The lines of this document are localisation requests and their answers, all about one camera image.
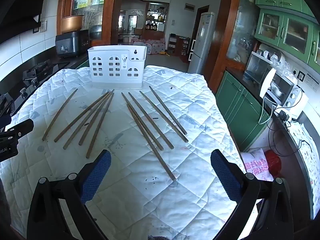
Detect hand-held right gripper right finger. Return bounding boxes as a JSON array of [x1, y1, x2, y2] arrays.
[[210, 149, 294, 240]]

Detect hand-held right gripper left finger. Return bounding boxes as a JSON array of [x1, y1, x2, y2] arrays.
[[26, 149, 112, 240]]

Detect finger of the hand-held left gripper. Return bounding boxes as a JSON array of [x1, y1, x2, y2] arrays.
[[0, 119, 34, 144]]

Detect white plastic utensil holder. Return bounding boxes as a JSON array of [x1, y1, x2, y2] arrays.
[[87, 45, 147, 89]]

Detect white printed bag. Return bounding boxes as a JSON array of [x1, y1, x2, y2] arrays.
[[241, 148, 274, 182]]

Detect red plastic bag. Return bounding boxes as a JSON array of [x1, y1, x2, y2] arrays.
[[264, 150, 282, 178]]

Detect white quilted blanket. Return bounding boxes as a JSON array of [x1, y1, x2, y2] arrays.
[[0, 65, 258, 240]]

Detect black gas stove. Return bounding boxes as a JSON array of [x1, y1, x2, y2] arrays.
[[0, 59, 70, 117]]

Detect green lower kitchen cabinets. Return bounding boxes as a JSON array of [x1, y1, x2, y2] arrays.
[[215, 70, 273, 151]]

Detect green kitchen cabinets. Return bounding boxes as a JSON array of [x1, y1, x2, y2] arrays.
[[215, 70, 273, 151], [254, 0, 320, 67]]

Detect printed counter cloth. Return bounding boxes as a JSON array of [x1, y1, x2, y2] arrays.
[[287, 122, 320, 207]]

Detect black rice cooker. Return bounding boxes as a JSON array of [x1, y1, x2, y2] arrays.
[[55, 29, 90, 58]]

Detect white tilted appliance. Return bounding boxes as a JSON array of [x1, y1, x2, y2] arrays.
[[259, 67, 277, 98]]

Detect white toaster oven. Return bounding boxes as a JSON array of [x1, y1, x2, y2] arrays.
[[265, 72, 309, 119]]

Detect countertop glass dish cabinet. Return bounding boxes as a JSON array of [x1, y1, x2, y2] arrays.
[[244, 51, 278, 85]]

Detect copper inner pot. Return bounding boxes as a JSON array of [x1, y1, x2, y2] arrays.
[[61, 15, 85, 34]]

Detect black range hood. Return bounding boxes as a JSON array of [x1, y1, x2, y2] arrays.
[[0, 0, 50, 32]]

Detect white refrigerator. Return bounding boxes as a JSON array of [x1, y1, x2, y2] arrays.
[[188, 12, 215, 74]]

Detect polka dot play tent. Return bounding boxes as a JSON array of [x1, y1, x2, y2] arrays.
[[132, 38, 166, 55]]

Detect dark shoe rack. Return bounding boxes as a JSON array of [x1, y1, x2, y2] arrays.
[[168, 33, 193, 56]]

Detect tall wooden glass cabinet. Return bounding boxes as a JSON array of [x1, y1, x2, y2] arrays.
[[209, 0, 261, 87]]

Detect wooden glass door cabinet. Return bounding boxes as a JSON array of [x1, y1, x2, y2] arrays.
[[57, 0, 125, 46]]

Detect bottle display cabinet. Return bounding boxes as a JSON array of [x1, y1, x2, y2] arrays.
[[145, 2, 169, 32]]

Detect green upper kitchen cabinets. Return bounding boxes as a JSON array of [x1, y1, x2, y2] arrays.
[[254, 0, 320, 67]]

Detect black cable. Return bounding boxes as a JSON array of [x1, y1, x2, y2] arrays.
[[268, 119, 312, 157]]

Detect white wall socket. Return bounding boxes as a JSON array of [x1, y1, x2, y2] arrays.
[[32, 20, 47, 33]]

